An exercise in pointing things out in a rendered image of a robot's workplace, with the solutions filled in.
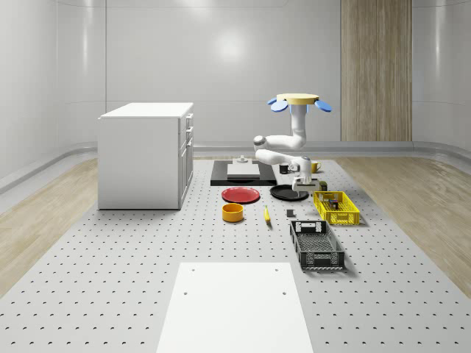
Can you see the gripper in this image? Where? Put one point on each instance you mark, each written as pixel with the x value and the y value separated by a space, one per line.
pixel 303 180

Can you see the banana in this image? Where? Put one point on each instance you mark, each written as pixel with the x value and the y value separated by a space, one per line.
pixel 267 216

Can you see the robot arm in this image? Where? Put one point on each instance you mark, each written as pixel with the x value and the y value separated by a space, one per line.
pixel 299 125

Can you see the yellow mug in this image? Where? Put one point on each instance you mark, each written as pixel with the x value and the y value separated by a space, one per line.
pixel 315 167

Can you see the flat-sided can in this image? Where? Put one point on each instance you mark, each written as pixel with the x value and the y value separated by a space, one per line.
pixel 322 186

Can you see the black mug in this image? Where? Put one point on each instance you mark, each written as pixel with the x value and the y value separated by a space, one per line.
pixel 284 169

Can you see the black plate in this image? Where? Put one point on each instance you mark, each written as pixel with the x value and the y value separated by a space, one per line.
pixel 282 194

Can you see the puzzle cube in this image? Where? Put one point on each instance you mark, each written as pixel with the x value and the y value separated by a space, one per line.
pixel 333 204

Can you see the yellow basket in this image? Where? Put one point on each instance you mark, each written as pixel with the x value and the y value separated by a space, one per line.
pixel 347 217

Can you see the red plate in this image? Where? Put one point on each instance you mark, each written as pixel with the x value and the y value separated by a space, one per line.
pixel 241 195

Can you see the dark grey basket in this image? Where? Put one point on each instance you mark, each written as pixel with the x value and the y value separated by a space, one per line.
pixel 316 244

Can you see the yellow bowl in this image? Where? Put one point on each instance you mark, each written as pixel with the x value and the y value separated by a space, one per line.
pixel 232 215

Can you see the white board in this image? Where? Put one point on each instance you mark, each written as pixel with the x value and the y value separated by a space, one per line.
pixel 235 309

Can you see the white cabinet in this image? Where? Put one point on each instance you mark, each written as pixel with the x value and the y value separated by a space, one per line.
pixel 140 162

